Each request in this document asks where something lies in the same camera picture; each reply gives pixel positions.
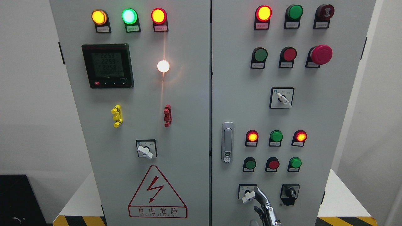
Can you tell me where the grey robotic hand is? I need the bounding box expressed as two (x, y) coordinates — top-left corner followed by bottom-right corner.
(248, 186), (282, 226)

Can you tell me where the silver door handle lock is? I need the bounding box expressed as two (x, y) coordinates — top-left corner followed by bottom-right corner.
(221, 121), (234, 163)

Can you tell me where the grey electrical cabinet right door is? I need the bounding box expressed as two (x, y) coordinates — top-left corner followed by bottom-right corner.
(211, 0), (376, 226)

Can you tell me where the grey electrical cabinet door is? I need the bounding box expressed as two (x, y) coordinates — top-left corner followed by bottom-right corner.
(50, 0), (210, 226)
(211, 0), (376, 226)

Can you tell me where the grey electrical cabinet left door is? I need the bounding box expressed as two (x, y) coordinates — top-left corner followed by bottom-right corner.
(50, 0), (210, 226)

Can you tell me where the red-yellow indicator light left door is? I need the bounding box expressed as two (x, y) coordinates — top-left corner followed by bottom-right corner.
(151, 8), (169, 32)

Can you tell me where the red push button lower middle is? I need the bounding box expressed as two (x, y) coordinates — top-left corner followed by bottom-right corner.
(265, 157), (280, 172)

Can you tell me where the red push button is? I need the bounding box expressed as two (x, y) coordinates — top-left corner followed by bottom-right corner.
(265, 157), (280, 172)
(278, 47), (297, 69)

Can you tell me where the green push button lower left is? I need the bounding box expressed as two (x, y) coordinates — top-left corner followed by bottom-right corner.
(243, 156), (257, 173)

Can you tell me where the green push button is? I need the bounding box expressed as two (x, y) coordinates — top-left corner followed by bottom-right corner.
(287, 156), (302, 173)
(243, 156), (257, 173)
(250, 47), (268, 70)

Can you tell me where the green push button lower right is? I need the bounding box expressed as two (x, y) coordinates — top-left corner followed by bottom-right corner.
(287, 156), (302, 173)

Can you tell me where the white platform with hazard stripes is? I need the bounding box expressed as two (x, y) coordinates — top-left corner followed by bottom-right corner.
(53, 170), (378, 226)

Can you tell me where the green indicator lower middle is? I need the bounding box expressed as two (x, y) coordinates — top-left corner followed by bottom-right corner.
(269, 130), (283, 147)

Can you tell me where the red lit indicator lower left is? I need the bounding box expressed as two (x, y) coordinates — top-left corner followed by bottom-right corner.
(245, 130), (258, 147)

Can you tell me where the red lit indicator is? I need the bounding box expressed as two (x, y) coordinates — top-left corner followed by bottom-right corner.
(245, 130), (258, 147)
(291, 130), (307, 147)

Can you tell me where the red lit indicator lower right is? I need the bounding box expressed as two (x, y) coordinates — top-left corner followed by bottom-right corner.
(291, 130), (307, 147)

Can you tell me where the red electrical danger warning sign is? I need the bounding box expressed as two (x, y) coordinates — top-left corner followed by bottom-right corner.
(128, 165), (188, 218)

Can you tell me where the red terminal connector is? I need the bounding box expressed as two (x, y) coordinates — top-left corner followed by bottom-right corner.
(163, 104), (172, 128)

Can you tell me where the green push button upper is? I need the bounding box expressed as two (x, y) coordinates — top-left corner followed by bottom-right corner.
(250, 47), (268, 70)

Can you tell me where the red push button upper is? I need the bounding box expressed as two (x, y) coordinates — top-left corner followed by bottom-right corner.
(278, 47), (297, 69)

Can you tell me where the red emergency stop mushroom button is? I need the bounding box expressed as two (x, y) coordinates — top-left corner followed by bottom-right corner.
(305, 44), (333, 68)

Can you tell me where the white glowing indicator light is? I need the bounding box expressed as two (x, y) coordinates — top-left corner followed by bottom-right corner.
(157, 60), (170, 73)

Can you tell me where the yellow terminal connector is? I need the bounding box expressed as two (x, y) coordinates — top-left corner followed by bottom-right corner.
(111, 105), (123, 128)

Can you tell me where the red-yellow indicator light right top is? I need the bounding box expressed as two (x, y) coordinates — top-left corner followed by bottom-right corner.
(254, 5), (272, 30)

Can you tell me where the green indicator light right top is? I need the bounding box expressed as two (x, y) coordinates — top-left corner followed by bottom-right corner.
(283, 4), (303, 30)

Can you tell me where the dark red buzzer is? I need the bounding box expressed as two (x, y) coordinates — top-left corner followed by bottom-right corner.
(313, 4), (334, 29)

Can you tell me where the black digital power meter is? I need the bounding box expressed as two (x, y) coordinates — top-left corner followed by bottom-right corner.
(81, 43), (134, 89)

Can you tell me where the green lit indicator light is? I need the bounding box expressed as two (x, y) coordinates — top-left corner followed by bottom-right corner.
(122, 8), (141, 33)

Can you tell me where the black box lower left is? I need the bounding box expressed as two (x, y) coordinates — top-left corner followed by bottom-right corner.
(0, 175), (46, 226)

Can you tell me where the yellow indicator light top left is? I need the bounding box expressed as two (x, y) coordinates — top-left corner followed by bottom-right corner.
(91, 9), (111, 33)

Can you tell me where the white rotary switch lower right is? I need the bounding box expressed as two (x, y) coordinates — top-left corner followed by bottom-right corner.
(238, 184), (257, 203)

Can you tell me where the white rotary switch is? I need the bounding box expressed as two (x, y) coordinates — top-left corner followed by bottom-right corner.
(238, 184), (257, 203)
(269, 87), (295, 109)

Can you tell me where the black rotary knob switch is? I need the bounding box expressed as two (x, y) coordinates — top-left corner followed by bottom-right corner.
(280, 184), (300, 206)

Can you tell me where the white rotary switch upper right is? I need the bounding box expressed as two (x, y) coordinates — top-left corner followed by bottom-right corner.
(269, 87), (295, 109)

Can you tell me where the white rotary switch left door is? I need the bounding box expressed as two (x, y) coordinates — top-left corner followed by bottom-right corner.
(135, 140), (158, 159)

